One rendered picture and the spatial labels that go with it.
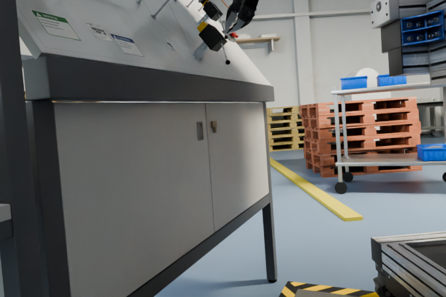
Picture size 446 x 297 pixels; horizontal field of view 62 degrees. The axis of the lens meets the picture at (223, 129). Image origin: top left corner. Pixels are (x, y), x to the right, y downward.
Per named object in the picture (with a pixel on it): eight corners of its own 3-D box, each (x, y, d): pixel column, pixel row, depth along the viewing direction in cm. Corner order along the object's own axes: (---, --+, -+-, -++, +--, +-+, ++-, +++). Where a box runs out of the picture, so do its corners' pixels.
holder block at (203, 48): (210, 79, 107) (233, 55, 103) (185, 48, 109) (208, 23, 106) (216, 79, 111) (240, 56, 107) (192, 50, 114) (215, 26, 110)
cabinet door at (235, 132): (271, 193, 163) (264, 102, 161) (217, 232, 113) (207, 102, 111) (265, 192, 164) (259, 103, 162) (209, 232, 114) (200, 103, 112)
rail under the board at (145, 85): (275, 101, 163) (273, 86, 163) (50, 98, 56) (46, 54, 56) (263, 102, 166) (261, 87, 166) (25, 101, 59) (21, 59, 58)
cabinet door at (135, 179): (215, 233, 113) (205, 102, 111) (75, 335, 63) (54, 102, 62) (209, 232, 114) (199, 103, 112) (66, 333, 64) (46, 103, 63)
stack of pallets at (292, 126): (315, 144, 794) (312, 105, 790) (327, 147, 713) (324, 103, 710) (259, 148, 788) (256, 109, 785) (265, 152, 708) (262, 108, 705)
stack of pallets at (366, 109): (321, 179, 399) (316, 103, 396) (302, 168, 481) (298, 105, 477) (426, 170, 402) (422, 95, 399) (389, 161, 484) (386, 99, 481)
